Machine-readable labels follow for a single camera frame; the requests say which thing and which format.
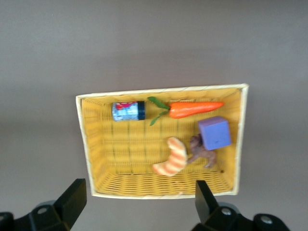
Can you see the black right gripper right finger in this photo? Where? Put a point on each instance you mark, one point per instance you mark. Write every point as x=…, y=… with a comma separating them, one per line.
x=205, y=204

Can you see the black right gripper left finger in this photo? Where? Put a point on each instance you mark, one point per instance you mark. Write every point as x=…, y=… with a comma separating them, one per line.
x=71, y=202

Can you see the small black-lidded jar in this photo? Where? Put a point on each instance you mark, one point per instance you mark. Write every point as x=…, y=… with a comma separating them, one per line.
x=127, y=111

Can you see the brown toy animal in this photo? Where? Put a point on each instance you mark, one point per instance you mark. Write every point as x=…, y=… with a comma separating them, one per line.
x=204, y=154

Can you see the yellow woven basket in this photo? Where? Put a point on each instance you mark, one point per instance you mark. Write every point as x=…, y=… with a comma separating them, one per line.
x=134, y=149

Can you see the purple foam cube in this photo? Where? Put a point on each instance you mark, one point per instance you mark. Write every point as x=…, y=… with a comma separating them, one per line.
x=214, y=134

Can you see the orange toy carrot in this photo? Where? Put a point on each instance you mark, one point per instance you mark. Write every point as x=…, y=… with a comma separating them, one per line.
x=190, y=109

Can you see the striped toy croissant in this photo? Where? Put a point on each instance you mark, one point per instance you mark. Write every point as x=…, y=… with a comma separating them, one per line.
x=176, y=156

